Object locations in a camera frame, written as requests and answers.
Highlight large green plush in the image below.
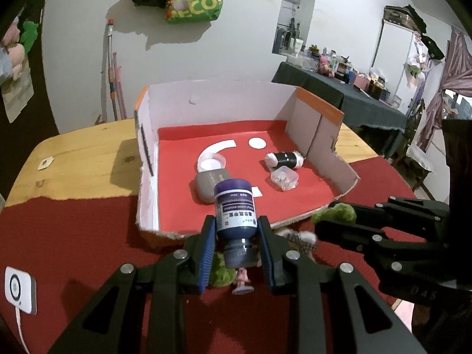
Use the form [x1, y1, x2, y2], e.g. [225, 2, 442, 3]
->
[313, 202, 358, 225]

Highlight dark wooden door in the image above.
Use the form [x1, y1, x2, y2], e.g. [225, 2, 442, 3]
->
[0, 0, 60, 200]

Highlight wall mirror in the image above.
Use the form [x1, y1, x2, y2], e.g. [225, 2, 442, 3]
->
[272, 0, 319, 58]

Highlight curved white paper strip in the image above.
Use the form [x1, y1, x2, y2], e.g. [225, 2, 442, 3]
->
[197, 140, 236, 163]

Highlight orange cardboard box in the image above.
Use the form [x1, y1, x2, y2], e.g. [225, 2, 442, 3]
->
[135, 79, 360, 248]

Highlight green plush leaf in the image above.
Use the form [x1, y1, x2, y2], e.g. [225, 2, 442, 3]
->
[20, 20, 39, 54]

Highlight dark hanging clothes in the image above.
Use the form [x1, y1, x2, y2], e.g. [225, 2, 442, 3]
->
[404, 5, 445, 60]

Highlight white plush rabbit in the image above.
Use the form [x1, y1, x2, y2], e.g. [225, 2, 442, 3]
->
[276, 227, 318, 262]

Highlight white cabinet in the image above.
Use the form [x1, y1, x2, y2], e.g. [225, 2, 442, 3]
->
[372, 5, 425, 107]

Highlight small green pompom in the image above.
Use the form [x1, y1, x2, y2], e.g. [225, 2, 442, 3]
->
[210, 253, 238, 287]

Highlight dark blue bottle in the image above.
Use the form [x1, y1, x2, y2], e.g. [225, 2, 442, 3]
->
[214, 179, 259, 269]

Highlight peach plush toy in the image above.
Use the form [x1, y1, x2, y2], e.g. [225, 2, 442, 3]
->
[4, 46, 26, 82]

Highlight small clear plastic box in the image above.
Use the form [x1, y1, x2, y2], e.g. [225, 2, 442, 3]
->
[270, 166, 299, 191]

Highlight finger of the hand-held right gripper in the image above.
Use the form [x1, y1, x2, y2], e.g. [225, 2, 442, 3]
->
[348, 199, 450, 240]
[313, 221, 447, 277]

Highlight white roll with black band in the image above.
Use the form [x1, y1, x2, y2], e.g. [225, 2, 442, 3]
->
[265, 150, 305, 170]

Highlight row of bottles and jars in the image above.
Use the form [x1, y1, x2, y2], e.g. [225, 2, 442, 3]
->
[288, 44, 402, 107]

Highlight side table with dark cloth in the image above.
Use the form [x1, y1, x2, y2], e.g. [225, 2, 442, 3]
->
[272, 62, 412, 133]

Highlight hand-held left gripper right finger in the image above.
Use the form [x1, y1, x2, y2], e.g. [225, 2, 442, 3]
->
[258, 216, 426, 354]

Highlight pink pole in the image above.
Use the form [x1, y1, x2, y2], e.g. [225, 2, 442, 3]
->
[112, 53, 128, 120]

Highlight clear round container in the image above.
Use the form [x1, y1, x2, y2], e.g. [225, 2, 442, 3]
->
[197, 154, 227, 173]

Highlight grey rounded case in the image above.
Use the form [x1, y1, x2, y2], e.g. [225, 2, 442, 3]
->
[192, 170, 233, 205]

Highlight pink plush toy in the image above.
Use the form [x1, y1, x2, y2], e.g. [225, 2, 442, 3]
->
[0, 18, 23, 50]

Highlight pink doll figurine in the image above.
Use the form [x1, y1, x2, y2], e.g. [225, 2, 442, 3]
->
[232, 267, 254, 296]

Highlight broom handle with red cap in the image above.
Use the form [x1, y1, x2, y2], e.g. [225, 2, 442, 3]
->
[105, 18, 120, 122]

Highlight white charger device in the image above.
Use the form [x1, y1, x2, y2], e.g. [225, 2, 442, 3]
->
[4, 265, 37, 316]

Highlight white cable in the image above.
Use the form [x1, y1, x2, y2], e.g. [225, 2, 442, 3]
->
[15, 310, 30, 354]

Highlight red knitted mat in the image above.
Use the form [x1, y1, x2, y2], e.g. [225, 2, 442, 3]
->
[0, 157, 448, 354]

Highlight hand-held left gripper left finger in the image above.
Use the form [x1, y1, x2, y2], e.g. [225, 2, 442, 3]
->
[48, 216, 216, 354]

